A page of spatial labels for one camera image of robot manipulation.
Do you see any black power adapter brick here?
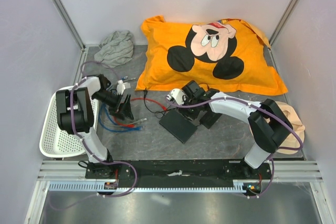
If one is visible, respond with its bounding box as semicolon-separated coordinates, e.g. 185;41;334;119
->
199;111;221;129

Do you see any orange Mickey Mouse pillow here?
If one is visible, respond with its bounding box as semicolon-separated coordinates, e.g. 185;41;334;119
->
136;16;288;96

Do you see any white perforated plastic basket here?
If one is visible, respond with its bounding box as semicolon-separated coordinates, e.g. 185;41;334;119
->
39;86;106;158

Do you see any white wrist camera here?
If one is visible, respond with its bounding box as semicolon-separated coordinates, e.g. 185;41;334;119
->
166;88;187;105
116;80;131;95

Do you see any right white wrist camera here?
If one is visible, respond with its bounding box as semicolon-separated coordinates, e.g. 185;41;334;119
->
166;88;187;105

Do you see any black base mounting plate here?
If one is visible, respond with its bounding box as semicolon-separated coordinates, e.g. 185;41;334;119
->
78;159;271;182

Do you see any black power cable with plug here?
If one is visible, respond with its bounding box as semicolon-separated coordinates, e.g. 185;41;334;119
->
143;83;211;120

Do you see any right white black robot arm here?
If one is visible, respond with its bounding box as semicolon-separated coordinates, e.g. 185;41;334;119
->
174;81;293;179

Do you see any black network switch box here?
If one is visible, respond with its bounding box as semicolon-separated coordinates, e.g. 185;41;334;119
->
159;110;197;144

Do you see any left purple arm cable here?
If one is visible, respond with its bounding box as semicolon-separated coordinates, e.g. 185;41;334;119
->
48;61;139;210

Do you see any blue ethernet cable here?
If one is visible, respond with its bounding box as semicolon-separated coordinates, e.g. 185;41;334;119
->
98;103;144;132
101;104;144;132

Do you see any grey crumpled cloth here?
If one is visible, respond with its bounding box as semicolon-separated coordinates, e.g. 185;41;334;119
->
94;30;134;67

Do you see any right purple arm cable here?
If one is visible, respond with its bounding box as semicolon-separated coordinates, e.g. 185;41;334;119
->
165;95;305;200

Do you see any red ethernet cable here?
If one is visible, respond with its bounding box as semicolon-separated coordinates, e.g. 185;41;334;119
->
112;97;169;127

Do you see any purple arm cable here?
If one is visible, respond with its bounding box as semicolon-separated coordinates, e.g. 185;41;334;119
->
165;95;305;200
48;61;139;210

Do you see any grey slotted cable duct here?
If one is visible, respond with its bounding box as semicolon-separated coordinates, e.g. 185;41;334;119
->
48;181;252;193

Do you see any beige cloth hat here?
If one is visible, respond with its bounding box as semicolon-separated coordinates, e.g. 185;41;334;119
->
276;101;305;155

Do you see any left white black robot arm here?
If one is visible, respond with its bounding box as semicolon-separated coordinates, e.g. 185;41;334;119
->
56;74;134;178

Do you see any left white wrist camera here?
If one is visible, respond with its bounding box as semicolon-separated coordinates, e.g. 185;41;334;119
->
116;80;131;95

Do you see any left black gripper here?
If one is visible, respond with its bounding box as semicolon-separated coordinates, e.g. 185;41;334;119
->
91;90;133;120

